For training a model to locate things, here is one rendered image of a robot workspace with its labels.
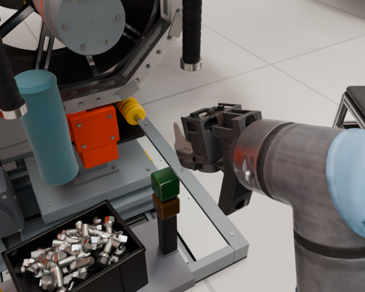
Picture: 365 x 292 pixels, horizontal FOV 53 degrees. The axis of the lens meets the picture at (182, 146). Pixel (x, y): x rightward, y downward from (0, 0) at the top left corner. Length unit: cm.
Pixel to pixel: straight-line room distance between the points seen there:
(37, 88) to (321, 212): 56
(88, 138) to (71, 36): 36
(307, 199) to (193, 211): 99
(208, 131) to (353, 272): 24
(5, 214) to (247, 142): 80
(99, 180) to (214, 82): 117
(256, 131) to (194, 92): 170
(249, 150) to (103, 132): 63
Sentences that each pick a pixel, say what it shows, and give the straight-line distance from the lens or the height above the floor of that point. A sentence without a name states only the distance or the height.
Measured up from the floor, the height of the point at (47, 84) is 74.
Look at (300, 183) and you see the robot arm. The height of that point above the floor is 85.
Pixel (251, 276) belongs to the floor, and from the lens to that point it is 129.
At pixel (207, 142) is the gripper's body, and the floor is 79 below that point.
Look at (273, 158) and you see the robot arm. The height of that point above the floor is 85.
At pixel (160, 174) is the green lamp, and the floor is 66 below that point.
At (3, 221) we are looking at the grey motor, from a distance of 110.
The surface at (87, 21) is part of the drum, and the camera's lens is 70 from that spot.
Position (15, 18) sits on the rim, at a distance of 94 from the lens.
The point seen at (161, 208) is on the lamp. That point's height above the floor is 60.
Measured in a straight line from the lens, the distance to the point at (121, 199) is 129.
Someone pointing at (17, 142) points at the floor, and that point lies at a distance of 190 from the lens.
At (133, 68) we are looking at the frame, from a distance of 96.
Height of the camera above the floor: 109
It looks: 40 degrees down
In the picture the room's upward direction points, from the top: straight up
